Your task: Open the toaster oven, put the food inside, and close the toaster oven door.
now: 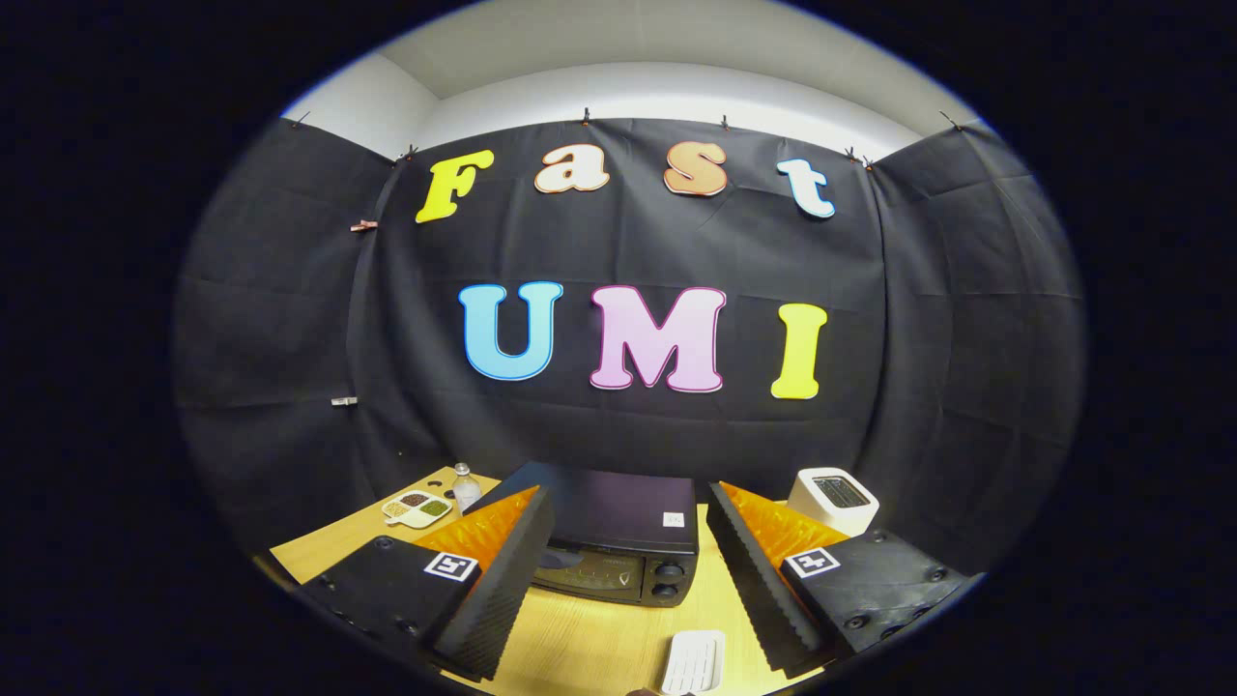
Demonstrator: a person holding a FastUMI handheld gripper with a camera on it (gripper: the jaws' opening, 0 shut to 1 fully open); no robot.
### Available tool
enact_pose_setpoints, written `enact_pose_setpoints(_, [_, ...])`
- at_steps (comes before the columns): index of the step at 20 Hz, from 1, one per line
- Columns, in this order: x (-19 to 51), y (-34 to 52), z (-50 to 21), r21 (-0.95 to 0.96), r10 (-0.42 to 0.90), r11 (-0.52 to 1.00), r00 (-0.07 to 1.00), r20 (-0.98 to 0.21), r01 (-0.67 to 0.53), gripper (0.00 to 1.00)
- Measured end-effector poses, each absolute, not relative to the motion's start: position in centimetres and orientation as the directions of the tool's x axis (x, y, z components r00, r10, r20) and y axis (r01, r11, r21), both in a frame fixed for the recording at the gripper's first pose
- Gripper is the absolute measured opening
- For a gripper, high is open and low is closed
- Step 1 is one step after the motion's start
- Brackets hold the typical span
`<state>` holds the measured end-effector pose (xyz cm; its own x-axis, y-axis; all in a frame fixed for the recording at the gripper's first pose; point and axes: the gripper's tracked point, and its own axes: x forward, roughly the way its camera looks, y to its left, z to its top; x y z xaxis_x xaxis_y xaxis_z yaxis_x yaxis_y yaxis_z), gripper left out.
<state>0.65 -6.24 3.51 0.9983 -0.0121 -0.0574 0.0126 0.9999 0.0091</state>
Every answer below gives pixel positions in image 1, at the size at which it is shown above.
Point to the white divided dish of grains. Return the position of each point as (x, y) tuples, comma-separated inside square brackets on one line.
[(416, 508)]

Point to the clear plastic bottle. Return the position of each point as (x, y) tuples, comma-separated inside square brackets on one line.
[(466, 493)]

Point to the black toaster oven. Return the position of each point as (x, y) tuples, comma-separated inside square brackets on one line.
[(618, 507)]

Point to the black backdrop cloth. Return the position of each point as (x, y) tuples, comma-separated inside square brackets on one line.
[(657, 251)]

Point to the white ribbed dish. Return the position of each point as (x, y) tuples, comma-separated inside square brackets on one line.
[(694, 662)]

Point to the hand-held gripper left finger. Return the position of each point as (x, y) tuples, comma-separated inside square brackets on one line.
[(503, 590)]

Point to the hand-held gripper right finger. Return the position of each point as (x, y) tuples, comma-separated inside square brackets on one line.
[(759, 580)]

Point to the white bread toaster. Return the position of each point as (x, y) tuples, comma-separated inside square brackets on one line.
[(831, 507)]

